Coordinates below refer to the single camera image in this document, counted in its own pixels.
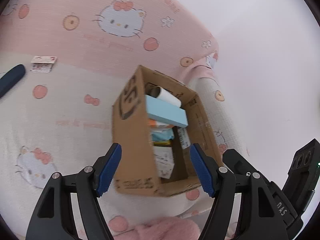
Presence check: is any pink fluffy cloth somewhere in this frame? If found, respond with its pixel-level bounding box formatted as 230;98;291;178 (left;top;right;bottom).
128;217;200;240

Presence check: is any brown cardboard box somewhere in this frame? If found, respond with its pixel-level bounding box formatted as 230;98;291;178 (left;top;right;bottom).
112;66;222;197

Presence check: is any white box with drawings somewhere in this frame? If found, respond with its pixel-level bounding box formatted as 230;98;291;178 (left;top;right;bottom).
153;146;175;179

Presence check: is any yellow flat package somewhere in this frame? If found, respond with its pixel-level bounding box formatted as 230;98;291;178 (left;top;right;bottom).
153;140;171;147

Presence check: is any teal wet wipes pack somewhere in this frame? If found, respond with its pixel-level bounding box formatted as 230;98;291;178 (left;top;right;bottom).
150;128;175;142

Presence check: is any orange white packet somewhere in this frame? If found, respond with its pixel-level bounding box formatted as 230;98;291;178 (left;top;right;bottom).
148;119;173;129

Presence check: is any light blue box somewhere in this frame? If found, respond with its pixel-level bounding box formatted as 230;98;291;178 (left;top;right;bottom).
145;95;188;128

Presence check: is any white paper roll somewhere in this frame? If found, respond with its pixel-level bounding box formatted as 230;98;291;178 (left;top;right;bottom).
150;86;182;108

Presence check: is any small floral card packet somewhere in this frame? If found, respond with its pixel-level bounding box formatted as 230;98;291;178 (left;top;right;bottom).
30;56;57;74

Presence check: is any pink Hello Kitty bedsheet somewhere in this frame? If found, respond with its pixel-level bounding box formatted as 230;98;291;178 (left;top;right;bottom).
1;0;248;239

